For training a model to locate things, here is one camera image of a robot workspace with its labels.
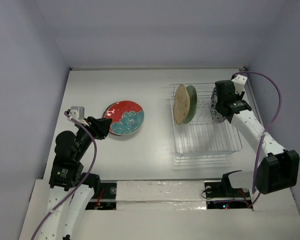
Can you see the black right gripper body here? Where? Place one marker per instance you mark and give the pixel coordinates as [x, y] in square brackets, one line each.
[220, 101]

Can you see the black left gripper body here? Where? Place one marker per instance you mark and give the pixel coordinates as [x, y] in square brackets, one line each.
[85, 138]

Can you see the white blue patterned plate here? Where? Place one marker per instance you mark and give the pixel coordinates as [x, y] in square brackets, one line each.
[216, 116]

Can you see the red plate with teal flower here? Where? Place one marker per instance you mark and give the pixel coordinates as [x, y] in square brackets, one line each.
[132, 117]

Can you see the green plate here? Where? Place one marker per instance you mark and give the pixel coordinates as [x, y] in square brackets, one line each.
[193, 96]

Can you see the beige floral plate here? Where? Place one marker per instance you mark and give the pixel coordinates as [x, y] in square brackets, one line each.
[181, 104]

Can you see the dark teal plate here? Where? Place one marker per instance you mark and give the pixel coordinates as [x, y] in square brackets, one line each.
[113, 112]

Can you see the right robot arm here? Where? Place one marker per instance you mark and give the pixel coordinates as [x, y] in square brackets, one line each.
[276, 168]

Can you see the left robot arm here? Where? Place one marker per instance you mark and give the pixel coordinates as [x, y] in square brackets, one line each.
[70, 188]

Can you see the white foam block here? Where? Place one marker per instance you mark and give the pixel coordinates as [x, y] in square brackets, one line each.
[160, 195]

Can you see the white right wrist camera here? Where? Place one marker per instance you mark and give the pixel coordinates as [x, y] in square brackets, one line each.
[239, 82]

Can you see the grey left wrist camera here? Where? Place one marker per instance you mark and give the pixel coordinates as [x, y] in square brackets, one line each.
[76, 112]

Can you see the white wire dish rack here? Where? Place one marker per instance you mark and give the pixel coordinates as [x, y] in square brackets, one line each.
[202, 138]

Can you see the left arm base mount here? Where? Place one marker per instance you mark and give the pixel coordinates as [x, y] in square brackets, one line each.
[105, 199]

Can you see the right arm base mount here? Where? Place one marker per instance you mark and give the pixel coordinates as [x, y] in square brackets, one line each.
[221, 195]

